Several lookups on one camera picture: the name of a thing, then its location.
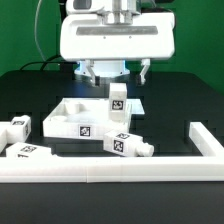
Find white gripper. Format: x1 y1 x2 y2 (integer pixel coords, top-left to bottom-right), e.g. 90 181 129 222
60 12 175 86

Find white square tabletop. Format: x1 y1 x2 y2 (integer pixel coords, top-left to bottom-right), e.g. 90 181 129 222
43 98 132 140

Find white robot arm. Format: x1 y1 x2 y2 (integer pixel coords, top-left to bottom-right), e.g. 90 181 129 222
60 0 175 85

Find white sheet with tags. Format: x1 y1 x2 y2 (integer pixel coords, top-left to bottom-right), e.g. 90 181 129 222
130 99 145 115

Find white U-shaped fence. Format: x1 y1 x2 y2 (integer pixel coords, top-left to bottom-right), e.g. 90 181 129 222
0 122 224 183

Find black cables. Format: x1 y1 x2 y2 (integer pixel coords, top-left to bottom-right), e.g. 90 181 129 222
19 53 74 72

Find grey cable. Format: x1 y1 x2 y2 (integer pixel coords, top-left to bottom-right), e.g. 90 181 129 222
33 0 46 62

